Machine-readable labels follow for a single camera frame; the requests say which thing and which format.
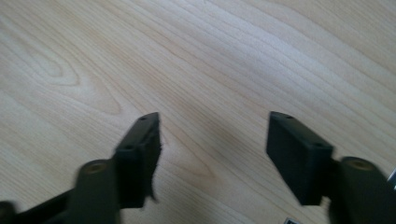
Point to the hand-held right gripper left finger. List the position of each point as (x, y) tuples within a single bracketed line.
[(137, 155)]

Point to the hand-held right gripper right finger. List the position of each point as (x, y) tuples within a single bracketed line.
[(295, 155)]

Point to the silver metal object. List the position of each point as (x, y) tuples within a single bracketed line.
[(393, 176)]

